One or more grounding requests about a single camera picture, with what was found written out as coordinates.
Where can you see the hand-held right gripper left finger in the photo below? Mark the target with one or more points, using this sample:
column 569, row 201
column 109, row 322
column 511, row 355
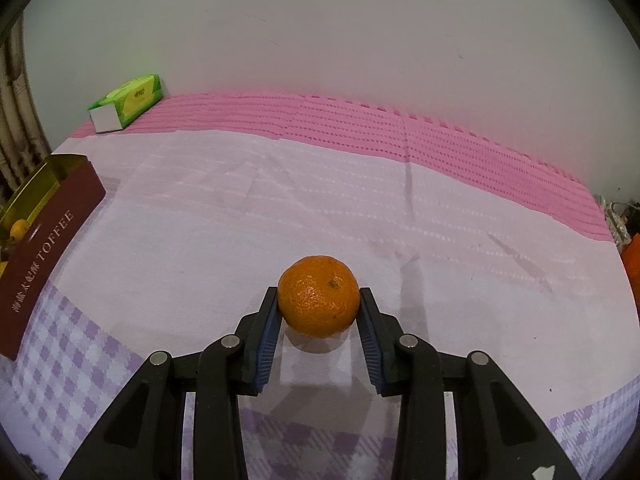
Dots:
column 265, row 355

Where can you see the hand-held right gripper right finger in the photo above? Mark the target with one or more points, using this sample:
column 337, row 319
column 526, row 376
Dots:
column 372, row 355

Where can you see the deep orange mandarin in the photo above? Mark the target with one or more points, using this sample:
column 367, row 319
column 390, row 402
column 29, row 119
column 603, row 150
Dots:
column 319, row 296

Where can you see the dark red tin box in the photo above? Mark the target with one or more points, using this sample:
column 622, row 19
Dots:
column 50, row 245

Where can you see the large yellow citrus fruit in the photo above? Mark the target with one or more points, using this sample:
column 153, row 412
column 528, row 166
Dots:
column 18, row 229

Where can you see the bright orange object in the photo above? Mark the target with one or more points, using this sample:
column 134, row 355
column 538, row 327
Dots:
column 632, row 265

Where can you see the pale cluttered wrappers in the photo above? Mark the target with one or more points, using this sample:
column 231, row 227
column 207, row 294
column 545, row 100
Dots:
column 617, row 220

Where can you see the green tissue pack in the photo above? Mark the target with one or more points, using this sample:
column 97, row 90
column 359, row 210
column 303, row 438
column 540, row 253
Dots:
column 132, row 97

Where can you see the beige curtain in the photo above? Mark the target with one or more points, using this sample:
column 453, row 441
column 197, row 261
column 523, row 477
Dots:
column 15, row 110

